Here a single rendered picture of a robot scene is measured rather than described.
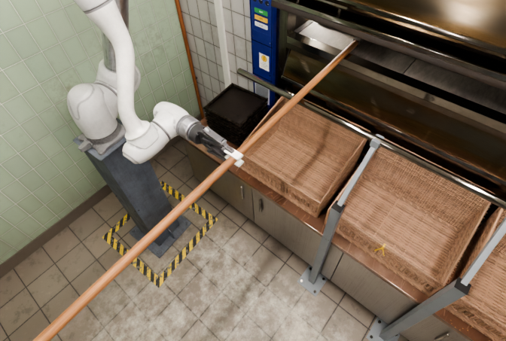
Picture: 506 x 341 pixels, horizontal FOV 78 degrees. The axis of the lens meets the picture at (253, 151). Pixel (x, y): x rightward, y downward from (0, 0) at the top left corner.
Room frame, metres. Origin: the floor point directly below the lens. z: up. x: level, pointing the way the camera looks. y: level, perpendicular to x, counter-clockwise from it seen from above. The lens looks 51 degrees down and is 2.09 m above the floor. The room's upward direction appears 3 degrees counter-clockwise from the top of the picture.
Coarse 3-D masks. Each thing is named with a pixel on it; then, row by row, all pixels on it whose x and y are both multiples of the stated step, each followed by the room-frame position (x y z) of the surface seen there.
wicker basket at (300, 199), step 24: (264, 120) 1.30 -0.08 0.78; (288, 120) 1.39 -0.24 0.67; (312, 120) 1.30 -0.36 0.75; (264, 144) 1.28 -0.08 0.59; (288, 144) 1.27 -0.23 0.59; (312, 144) 1.24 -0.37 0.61; (336, 144) 1.17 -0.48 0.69; (360, 144) 1.04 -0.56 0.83; (240, 168) 1.11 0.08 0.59; (264, 168) 0.99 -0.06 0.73; (288, 168) 1.08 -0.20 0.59; (312, 168) 1.08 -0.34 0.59; (336, 168) 1.07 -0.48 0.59; (288, 192) 0.88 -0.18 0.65; (312, 192) 0.91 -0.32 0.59; (336, 192) 0.90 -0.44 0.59
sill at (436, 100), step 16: (304, 48) 1.44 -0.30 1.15; (320, 48) 1.39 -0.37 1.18; (336, 48) 1.38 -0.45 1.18; (352, 64) 1.25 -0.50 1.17; (368, 64) 1.23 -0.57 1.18; (384, 80) 1.14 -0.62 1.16; (400, 80) 1.11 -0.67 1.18; (416, 80) 1.10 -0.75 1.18; (432, 96) 1.00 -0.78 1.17; (448, 96) 0.98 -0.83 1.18; (464, 112) 0.90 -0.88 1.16; (480, 112) 0.88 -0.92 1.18; (496, 112) 0.87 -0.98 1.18; (496, 128) 0.82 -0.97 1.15
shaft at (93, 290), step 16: (352, 48) 1.34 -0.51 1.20; (336, 64) 1.22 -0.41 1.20; (320, 80) 1.12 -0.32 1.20; (192, 192) 0.56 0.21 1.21; (176, 208) 0.50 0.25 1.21; (160, 224) 0.45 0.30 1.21; (144, 240) 0.40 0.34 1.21; (128, 256) 0.36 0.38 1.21; (112, 272) 0.31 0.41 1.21; (96, 288) 0.27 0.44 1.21; (80, 304) 0.23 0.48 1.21; (64, 320) 0.20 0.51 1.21; (48, 336) 0.16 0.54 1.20
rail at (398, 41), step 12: (276, 0) 1.39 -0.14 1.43; (288, 0) 1.36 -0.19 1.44; (312, 12) 1.26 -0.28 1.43; (324, 12) 1.24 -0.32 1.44; (348, 24) 1.15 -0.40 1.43; (360, 24) 1.14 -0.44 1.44; (384, 36) 1.05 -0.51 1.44; (420, 48) 0.96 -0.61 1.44; (444, 60) 0.90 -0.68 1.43; (456, 60) 0.88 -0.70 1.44; (480, 72) 0.82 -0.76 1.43; (492, 72) 0.80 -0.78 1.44
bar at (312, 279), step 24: (240, 72) 1.24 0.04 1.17; (288, 96) 1.05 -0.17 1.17; (336, 120) 0.89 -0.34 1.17; (384, 144) 0.75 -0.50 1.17; (360, 168) 0.72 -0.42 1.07; (432, 168) 0.63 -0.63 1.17; (480, 192) 0.52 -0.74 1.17; (336, 216) 0.60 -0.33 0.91; (480, 264) 0.34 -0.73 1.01; (312, 288) 0.57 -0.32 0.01; (456, 288) 0.28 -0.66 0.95; (408, 312) 0.31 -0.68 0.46; (432, 312) 0.27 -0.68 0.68; (384, 336) 0.28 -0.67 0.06
